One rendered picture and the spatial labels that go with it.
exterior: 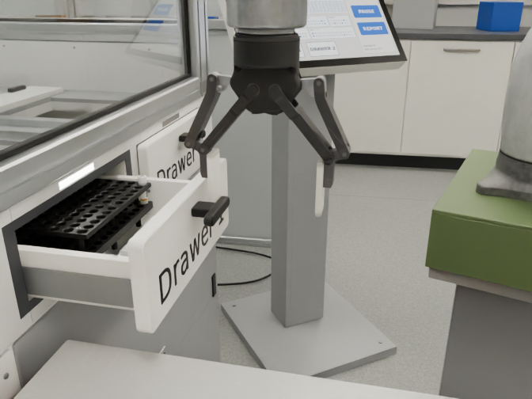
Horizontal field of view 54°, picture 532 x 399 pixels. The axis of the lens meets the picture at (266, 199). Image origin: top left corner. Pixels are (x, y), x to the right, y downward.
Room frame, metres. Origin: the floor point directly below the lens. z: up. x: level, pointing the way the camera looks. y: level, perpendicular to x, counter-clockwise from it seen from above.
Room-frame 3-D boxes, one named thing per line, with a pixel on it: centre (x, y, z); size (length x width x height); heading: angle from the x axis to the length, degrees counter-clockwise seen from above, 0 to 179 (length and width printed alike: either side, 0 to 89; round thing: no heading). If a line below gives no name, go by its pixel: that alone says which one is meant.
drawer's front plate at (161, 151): (0.94, 0.17, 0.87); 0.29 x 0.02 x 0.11; 167
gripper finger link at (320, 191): (0.59, -0.07, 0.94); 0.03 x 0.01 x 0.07; 167
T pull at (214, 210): (0.59, 0.07, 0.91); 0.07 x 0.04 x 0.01; 167
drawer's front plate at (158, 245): (0.60, 0.10, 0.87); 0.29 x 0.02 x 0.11; 167
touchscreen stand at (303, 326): (1.58, -0.14, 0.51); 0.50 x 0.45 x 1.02; 25
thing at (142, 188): (0.62, 0.19, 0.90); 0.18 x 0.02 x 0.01; 167
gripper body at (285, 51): (0.61, 0.00, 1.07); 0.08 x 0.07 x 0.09; 77
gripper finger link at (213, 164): (0.62, 0.07, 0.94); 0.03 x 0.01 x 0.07; 167
